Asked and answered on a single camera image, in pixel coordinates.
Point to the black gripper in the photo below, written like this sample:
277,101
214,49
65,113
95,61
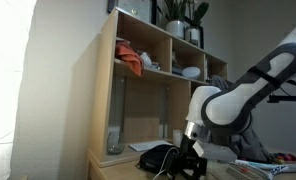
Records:
188,146

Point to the white blue teal tennis racket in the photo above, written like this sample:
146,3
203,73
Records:
288,167

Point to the orange towel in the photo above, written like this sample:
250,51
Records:
129,57

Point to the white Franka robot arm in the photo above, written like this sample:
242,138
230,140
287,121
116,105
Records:
228,106

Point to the white candle glass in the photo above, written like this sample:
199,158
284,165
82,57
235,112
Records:
177,137

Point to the white keyboard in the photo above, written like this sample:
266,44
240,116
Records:
145,146

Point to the grey cloth blanket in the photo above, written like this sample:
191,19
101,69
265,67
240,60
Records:
251,146

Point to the green ball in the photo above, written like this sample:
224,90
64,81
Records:
273,156

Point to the white round bowl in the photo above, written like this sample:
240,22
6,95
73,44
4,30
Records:
191,72

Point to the orange ball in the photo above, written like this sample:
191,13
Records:
280,160

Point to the tall clear glass vase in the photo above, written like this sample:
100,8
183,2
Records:
117,104

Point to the red ball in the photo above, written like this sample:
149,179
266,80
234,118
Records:
290,157

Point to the light wooden shelf unit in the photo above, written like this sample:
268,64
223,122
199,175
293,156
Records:
103,100

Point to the white ceramic teapot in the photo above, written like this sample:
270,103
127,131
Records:
146,60

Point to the small white plant pot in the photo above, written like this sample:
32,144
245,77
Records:
193,36

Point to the large white plant pot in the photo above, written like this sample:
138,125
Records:
175,29

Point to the green leafy plant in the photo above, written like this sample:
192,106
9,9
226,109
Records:
174,9
200,10

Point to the black framed picture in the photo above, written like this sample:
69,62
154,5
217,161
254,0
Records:
133,7

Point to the white grey wrist camera box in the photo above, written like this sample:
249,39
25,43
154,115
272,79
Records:
214,151

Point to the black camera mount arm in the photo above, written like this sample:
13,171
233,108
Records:
288,98

